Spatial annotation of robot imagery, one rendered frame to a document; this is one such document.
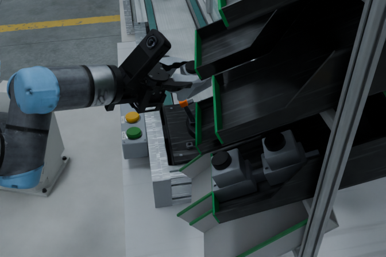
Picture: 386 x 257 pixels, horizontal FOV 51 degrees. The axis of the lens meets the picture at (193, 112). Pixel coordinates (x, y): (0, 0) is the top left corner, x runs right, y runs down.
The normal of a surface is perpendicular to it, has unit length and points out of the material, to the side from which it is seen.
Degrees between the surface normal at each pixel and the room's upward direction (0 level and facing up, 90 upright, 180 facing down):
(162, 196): 90
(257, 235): 45
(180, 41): 0
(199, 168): 90
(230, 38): 25
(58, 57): 0
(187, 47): 0
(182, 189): 90
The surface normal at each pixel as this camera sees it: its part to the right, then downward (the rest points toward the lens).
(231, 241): -0.72, -0.55
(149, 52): -0.50, -0.21
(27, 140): 0.48, 0.03
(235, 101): -0.44, -0.71
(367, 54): 0.17, 0.61
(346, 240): -0.01, -0.79
